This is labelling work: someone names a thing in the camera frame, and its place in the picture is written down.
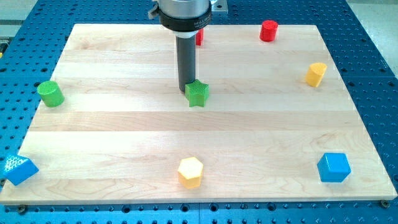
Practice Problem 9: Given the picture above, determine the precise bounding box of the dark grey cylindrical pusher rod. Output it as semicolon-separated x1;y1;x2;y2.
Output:
176;35;196;91

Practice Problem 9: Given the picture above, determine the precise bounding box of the green star block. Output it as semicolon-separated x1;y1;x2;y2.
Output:
185;80;210;107

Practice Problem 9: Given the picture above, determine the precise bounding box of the red block behind rod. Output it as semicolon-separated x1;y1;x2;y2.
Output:
195;28;204;46

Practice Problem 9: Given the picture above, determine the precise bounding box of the red cylinder block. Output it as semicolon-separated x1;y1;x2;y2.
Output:
259;20;279;42

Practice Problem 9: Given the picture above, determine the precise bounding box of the yellow hexagon block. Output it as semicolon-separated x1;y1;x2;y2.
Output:
177;157;204;189

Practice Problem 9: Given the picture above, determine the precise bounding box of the green cylinder block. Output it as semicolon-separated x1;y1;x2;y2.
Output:
37;80;65;108

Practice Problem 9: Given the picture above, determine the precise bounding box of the blue perforated metal base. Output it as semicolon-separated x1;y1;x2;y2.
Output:
1;1;397;223

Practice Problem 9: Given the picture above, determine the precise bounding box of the blue cube block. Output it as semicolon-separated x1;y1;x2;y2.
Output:
317;152;351;182

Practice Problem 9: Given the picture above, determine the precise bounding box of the blue triangle block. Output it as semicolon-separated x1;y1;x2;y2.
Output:
2;155;39;185

